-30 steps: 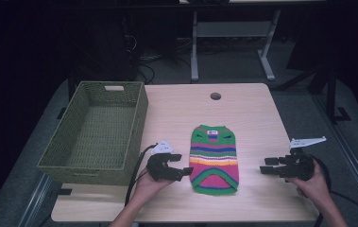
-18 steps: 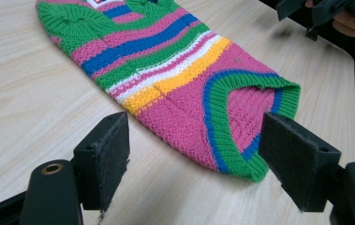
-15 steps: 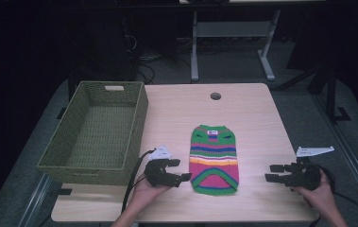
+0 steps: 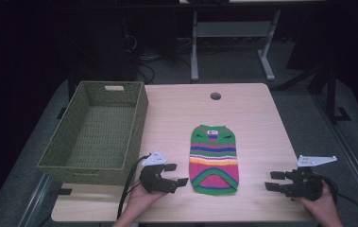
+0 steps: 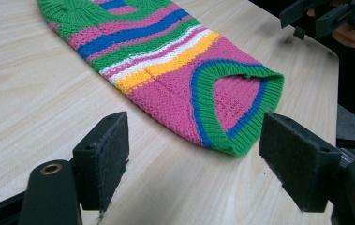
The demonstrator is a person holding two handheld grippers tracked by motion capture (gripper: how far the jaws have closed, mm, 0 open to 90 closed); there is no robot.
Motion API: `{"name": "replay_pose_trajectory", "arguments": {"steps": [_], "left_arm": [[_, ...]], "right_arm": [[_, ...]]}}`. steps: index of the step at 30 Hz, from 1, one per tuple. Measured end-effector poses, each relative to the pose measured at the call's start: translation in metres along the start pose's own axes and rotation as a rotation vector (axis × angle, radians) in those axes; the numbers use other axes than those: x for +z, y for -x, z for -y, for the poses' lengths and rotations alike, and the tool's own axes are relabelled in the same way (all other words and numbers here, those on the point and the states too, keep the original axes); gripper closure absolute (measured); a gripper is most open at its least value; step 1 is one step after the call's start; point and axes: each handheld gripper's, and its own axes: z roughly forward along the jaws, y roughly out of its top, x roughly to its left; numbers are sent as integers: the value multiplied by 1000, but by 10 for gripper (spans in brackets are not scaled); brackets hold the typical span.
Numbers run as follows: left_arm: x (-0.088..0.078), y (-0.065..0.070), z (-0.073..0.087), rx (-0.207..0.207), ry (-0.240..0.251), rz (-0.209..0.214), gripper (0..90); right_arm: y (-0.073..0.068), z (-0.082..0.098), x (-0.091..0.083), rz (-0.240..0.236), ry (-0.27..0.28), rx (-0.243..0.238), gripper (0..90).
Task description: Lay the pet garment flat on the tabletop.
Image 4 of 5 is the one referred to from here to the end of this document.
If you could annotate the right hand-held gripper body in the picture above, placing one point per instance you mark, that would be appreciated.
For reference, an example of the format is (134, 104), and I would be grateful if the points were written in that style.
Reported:
(305, 186)

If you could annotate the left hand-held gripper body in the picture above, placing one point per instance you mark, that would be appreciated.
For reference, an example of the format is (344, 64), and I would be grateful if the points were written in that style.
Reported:
(153, 181)

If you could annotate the striped knitted pet sweater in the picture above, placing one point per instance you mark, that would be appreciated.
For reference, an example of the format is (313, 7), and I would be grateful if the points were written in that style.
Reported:
(213, 157)

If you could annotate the person's left hand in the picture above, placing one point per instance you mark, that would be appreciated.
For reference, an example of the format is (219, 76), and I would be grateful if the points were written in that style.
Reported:
(140, 200)

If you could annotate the person's right hand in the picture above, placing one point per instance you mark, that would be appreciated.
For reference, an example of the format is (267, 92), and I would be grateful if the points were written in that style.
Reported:
(320, 209)

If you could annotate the green woven basket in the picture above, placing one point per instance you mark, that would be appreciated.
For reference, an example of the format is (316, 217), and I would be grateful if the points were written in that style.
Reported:
(104, 135)

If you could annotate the black metal stand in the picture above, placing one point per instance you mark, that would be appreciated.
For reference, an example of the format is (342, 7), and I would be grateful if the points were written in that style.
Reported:
(331, 94)

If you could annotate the silver floor rail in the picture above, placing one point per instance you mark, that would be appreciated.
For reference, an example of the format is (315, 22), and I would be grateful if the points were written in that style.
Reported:
(35, 201)
(349, 151)

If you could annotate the grey metal desk frame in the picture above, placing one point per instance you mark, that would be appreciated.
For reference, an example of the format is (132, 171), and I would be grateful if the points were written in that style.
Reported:
(231, 29)

